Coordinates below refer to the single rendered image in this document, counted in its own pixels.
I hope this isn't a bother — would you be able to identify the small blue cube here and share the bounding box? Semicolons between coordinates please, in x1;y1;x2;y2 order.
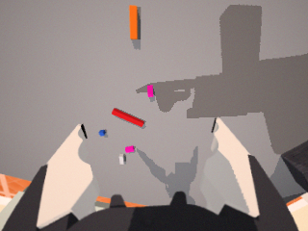
99;130;106;136

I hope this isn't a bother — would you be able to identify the orange rod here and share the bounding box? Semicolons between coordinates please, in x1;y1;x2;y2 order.
129;6;138;39

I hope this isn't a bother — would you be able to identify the red rod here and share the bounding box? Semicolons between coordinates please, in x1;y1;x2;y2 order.
112;109;143;127

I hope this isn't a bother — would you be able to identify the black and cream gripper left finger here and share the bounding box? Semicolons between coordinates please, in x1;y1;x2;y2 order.
2;124;100;231

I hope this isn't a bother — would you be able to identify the magenta rod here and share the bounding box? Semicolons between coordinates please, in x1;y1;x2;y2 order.
147;86;153;97
125;146;135;152

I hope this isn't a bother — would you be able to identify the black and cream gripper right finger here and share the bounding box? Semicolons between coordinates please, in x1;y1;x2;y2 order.
199;117;299;231

